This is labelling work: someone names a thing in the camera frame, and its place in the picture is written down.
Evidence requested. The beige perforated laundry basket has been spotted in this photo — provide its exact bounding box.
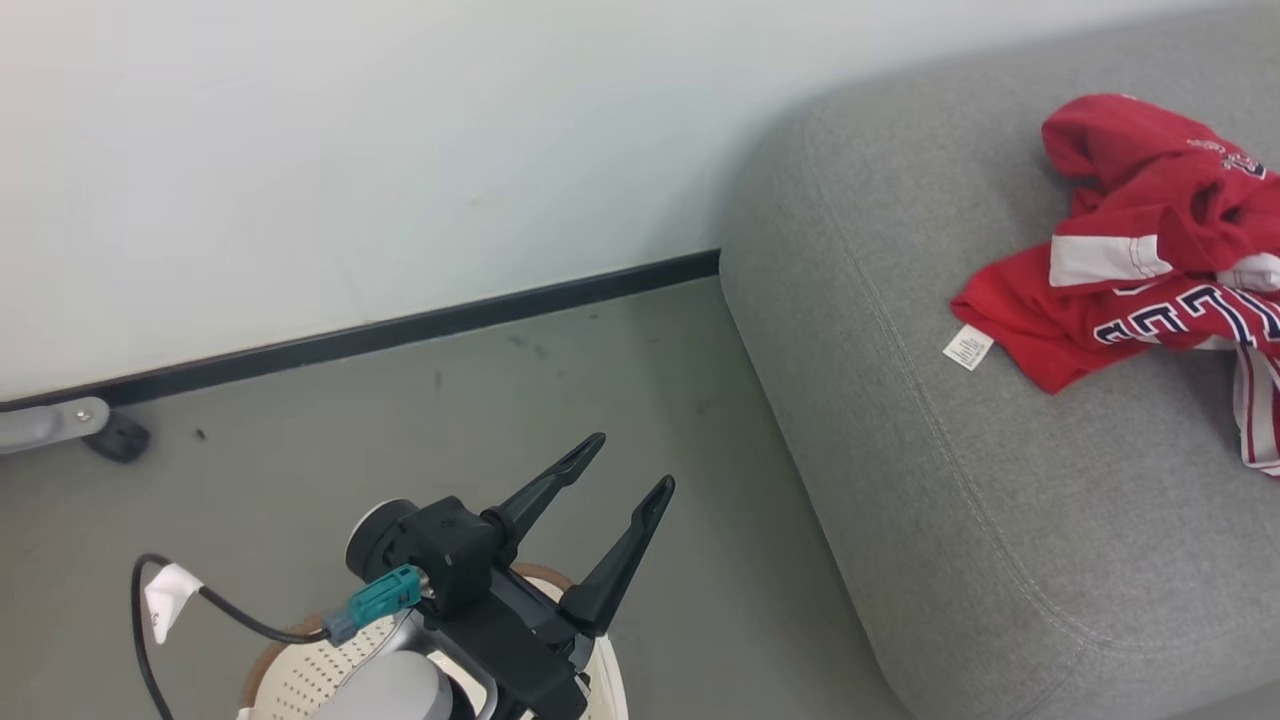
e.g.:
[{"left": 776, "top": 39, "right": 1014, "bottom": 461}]
[{"left": 236, "top": 563, "right": 630, "bottom": 720}]

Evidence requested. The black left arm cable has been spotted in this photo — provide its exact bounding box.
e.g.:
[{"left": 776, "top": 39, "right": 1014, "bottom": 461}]
[{"left": 130, "top": 553, "right": 331, "bottom": 720}]

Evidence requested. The grey fabric sofa seat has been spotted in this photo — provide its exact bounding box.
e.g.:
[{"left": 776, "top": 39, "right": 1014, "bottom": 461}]
[{"left": 719, "top": 3, "right": 1280, "bottom": 720}]

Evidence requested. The black wall baseboard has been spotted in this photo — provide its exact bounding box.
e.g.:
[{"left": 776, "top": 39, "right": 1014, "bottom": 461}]
[{"left": 0, "top": 249, "right": 722, "bottom": 414}]

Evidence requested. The grey metal furniture leg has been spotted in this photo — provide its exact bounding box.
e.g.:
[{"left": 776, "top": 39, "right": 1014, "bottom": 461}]
[{"left": 0, "top": 396, "right": 112, "bottom": 457}]

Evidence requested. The teal left camera connector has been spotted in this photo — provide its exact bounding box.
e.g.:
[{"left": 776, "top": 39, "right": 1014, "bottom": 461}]
[{"left": 321, "top": 564, "right": 425, "bottom": 647}]

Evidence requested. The white paper cable tag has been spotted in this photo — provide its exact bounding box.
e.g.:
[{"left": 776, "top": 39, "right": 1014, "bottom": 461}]
[{"left": 142, "top": 562, "right": 205, "bottom": 645}]

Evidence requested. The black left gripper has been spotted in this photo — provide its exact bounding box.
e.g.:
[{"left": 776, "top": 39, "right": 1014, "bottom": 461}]
[{"left": 428, "top": 431, "right": 677, "bottom": 720}]

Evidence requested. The red baseball jersey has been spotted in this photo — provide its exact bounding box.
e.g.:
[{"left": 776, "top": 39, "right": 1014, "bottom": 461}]
[{"left": 942, "top": 93, "right": 1280, "bottom": 478}]

